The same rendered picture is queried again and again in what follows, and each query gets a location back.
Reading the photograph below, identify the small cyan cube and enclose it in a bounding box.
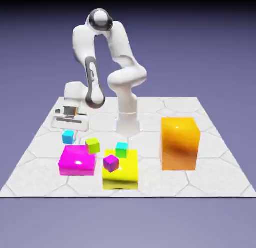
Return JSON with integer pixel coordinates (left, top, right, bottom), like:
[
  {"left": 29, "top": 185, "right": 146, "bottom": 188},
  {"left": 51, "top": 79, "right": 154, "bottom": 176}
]
[{"left": 61, "top": 130, "right": 77, "bottom": 145}]

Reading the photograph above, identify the small purple cube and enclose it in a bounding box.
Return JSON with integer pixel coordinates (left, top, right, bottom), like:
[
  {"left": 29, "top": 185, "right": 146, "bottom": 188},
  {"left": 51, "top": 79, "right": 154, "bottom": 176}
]
[{"left": 103, "top": 154, "right": 120, "bottom": 173}]

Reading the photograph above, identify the large magenta box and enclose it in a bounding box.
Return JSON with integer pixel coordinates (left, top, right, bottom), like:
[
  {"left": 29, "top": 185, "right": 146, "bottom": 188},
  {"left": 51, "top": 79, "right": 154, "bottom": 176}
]
[{"left": 58, "top": 144, "right": 97, "bottom": 177}]

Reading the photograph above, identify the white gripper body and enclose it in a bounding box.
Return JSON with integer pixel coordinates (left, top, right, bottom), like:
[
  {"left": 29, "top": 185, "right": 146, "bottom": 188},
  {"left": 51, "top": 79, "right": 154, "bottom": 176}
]
[{"left": 50, "top": 114, "right": 90, "bottom": 133}]

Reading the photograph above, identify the small lime green cube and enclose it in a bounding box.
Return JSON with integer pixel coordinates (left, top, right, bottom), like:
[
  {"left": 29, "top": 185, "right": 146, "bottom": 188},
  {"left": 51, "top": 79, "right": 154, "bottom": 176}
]
[{"left": 85, "top": 137, "right": 101, "bottom": 155}]

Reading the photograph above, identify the large orange box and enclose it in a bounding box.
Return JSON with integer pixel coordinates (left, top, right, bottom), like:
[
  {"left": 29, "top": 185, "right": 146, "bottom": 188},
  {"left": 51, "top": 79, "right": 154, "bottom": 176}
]
[{"left": 160, "top": 117, "right": 202, "bottom": 171}]

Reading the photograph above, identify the large yellow box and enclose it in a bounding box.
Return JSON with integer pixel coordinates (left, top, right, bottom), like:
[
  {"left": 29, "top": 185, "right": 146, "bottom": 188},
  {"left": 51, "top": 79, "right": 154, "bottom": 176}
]
[{"left": 102, "top": 149, "right": 139, "bottom": 191}]

